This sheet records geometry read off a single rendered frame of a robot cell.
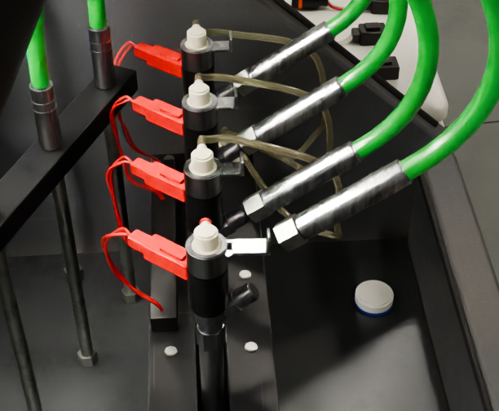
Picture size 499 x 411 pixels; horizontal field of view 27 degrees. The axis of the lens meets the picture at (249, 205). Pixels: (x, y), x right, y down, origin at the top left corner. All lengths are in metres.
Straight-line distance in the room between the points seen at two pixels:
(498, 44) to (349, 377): 0.48
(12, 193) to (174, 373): 0.19
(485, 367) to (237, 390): 0.21
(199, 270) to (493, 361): 0.30
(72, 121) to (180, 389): 0.24
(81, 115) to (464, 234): 0.37
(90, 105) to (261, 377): 0.27
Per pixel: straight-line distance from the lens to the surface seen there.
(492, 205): 2.46
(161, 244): 0.72
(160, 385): 0.80
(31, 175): 0.81
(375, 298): 1.05
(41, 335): 1.05
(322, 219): 0.66
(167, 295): 0.84
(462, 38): 3.01
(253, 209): 0.76
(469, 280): 0.94
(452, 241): 0.97
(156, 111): 0.83
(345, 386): 0.99
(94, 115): 0.86
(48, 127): 0.81
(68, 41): 0.96
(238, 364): 0.81
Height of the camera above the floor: 1.61
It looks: 42 degrees down
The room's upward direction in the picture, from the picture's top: straight up
